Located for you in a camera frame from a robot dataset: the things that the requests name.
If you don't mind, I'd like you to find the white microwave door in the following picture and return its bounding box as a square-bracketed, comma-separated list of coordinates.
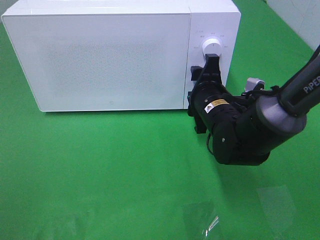
[3, 14, 190, 112]

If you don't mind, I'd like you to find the silver black camera mount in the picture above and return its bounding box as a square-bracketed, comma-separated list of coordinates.
[244, 77, 265, 92]

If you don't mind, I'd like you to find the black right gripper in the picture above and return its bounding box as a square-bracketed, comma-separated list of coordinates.
[188, 53, 225, 134]

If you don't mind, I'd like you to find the white microwave oven body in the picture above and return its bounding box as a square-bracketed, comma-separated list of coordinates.
[1, 0, 241, 109]

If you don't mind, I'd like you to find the clear tape piece centre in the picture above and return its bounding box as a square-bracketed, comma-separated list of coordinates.
[182, 200, 225, 240]

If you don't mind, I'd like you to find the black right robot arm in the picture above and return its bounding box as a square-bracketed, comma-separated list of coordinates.
[187, 50, 320, 166]

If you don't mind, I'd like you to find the green table mat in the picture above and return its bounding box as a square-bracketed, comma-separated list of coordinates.
[0, 25, 320, 240]

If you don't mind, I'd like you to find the upper white round knob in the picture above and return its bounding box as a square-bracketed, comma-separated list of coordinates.
[202, 37, 223, 57]

